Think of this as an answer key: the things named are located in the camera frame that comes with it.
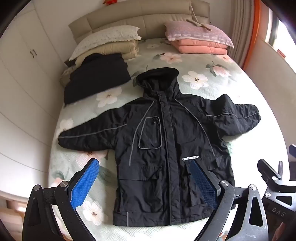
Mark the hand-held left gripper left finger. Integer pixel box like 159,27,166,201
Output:
24,158,100,241

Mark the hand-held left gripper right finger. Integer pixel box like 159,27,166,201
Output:
190,160,269,241

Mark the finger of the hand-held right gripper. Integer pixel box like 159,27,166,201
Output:
257,159,283,181

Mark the black hooded jacket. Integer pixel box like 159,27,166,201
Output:
58,67,262,226

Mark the folded black garment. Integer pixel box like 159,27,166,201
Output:
63,53,132,106

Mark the white wardrobe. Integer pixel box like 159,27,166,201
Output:
0,0,77,195

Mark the floral green bedspread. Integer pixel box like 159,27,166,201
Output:
47,38,287,241

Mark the pink folded quilt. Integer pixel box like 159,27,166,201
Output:
171,39,228,55

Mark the window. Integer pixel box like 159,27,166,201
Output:
266,16,296,58

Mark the beige folded quilt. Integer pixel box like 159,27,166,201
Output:
75,39,139,66

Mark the beige curtain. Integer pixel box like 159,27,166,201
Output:
228,0,257,67

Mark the white floral pillow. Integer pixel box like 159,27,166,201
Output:
69,25,142,61

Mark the pink patterned pillow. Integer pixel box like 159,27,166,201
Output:
164,21,234,49

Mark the beige padded headboard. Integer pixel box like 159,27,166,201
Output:
68,0,211,42

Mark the orange window frame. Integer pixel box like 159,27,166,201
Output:
240,0,262,70

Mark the beige cord with wooden toggle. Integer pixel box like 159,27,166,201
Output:
186,0,212,32

